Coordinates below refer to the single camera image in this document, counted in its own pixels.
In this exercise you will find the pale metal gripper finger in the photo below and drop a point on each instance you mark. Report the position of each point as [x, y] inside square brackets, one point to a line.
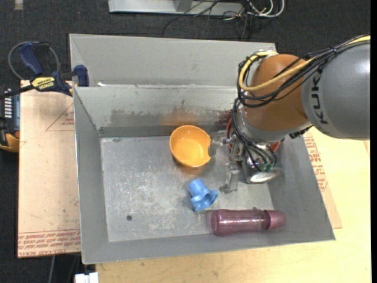
[214, 143]
[232, 181]

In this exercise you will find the orange bowl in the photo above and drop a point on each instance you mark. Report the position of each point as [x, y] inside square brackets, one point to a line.
[188, 149]

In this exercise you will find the blue plastic cup-shaped toy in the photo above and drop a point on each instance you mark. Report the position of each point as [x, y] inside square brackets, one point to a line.
[200, 194]

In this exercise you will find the purple plastic bottle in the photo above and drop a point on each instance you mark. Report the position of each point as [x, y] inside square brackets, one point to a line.
[241, 222]

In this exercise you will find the grey metal bin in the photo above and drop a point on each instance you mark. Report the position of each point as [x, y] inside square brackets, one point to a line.
[141, 193]

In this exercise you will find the brown cardboard board, red print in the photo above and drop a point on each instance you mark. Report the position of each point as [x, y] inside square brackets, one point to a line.
[44, 172]

